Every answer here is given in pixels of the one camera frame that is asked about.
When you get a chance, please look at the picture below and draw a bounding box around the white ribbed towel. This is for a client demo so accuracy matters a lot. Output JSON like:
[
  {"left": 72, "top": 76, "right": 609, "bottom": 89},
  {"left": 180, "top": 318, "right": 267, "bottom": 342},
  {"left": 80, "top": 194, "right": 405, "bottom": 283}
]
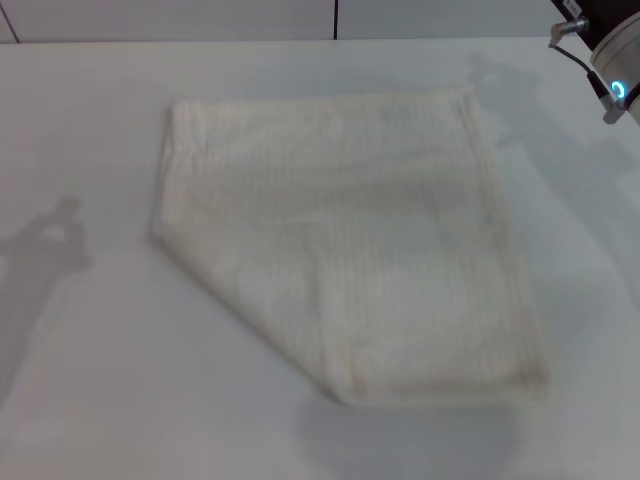
[{"left": 149, "top": 82, "right": 551, "bottom": 409}]

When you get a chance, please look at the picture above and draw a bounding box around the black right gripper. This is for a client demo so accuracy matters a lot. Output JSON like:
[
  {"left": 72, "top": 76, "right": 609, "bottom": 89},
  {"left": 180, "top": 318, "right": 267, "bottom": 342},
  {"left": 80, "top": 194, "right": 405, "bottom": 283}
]
[{"left": 552, "top": 0, "right": 640, "bottom": 51}]

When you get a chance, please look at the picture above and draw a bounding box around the grey right gripper cable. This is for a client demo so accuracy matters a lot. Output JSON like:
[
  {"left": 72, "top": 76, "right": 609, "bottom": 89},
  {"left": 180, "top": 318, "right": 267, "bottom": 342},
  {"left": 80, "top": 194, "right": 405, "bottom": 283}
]
[{"left": 548, "top": 17, "right": 624, "bottom": 125}]

